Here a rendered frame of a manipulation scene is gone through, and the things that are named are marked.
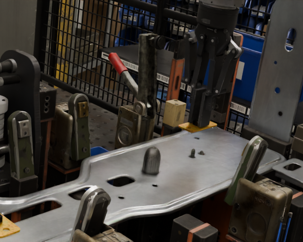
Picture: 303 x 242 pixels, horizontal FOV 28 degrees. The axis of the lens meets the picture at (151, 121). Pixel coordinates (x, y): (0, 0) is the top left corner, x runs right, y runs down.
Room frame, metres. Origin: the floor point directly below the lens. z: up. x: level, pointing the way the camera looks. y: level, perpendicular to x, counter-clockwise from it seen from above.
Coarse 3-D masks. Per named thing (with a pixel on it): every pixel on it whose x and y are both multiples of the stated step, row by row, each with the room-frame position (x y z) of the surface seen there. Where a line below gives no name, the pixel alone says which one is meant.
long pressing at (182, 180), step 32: (96, 160) 1.05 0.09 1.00; (128, 160) 1.07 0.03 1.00; (160, 160) 1.09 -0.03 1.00; (192, 160) 1.11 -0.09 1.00; (224, 160) 1.14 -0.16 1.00; (64, 192) 0.90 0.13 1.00; (128, 192) 0.93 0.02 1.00; (160, 192) 0.95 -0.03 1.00; (192, 192) 0.97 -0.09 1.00; (32, 224) 0.79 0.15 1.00; (64, 224) 0.80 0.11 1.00
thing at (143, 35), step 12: (144, 36) 1.22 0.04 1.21; (156, 36) 1.21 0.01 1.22; (144, 48) 1.22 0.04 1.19; (156, 48) 1.21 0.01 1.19; (144, 60) 1.21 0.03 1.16; (156, 60) 1.24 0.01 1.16; (144, 72) 1.21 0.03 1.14; (156, 72) 1.23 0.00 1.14; (144, 84) 1.21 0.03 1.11; (156, 84) 1.23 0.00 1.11; (144, 96) 1.20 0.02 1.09
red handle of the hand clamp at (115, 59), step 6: (114, 54) 1.29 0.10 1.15; (114, 60) 1.28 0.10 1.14; (120, 60) 1.28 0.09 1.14; (114, 66) 1.28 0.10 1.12; (120, 66) 1.27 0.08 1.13; (120, 72) 1.27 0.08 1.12; (126, 72) 1.27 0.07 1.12; (126, 78) 1.26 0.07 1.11; (132, 78) 1.26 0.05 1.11; (126, 84) 1.25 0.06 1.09; (132, 84) 1.25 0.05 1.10; (132, 90) 1.24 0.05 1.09; (150, 108) 1.22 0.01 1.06
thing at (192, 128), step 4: (196, 120) 1.13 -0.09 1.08; (180, 124) 1.12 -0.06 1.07; (184, 124) 1.12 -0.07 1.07; (188, 124) 1.12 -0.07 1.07; (192, 124) 1.13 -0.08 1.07; (196, 124) 1.12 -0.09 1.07; (212, 124) 1.14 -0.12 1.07; (216, 124) 1.15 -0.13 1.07; (184, 128) 1.10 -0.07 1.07; (188, 128) 1.10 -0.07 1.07; (192, 128) 1.11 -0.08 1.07; (196, 128) 1.11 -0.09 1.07; (200, 128) 1.11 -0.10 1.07; (204, 128) 1.12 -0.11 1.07; (192, 132) 1.09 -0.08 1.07
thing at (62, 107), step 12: (60, 108) 1.12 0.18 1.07; (60, 120) 1.09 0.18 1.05; (72, 120) 1.08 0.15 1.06; (60, 132) 1.09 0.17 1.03; (60, 144) 1.09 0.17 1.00; (48, 156) 1.11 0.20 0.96; (60, 156) 1.09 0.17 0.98; (48, 168) 1.12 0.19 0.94; (60, 168) 1.08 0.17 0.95; (72, 168) 1.09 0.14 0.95; (48, 180) 1.11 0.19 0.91; (60, 180) 1.09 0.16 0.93; (72, 180) 1.09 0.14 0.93; (48, 204) 1.11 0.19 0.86
